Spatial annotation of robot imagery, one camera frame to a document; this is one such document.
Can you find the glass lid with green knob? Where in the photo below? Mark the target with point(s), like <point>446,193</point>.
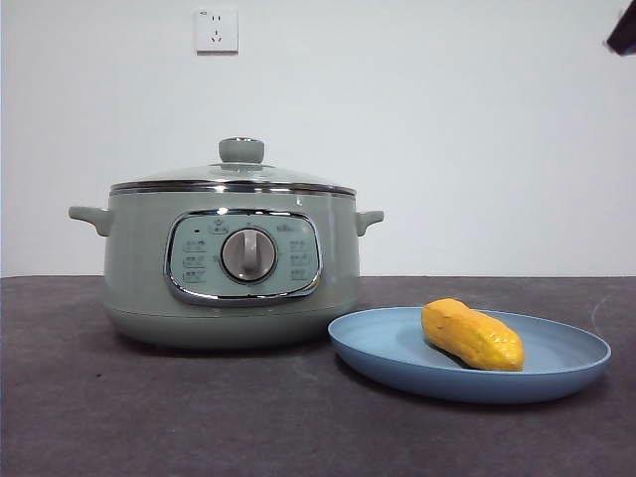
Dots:
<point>241,149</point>

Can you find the yellow corn cob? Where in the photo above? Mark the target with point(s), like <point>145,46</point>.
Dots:
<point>472,333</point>

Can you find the blue round plate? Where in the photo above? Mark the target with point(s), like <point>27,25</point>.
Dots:
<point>387,348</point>

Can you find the pale green electric steamer pot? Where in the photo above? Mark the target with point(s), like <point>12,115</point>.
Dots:
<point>139,278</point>

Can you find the white wall socket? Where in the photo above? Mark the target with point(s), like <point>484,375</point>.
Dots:
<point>217,31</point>

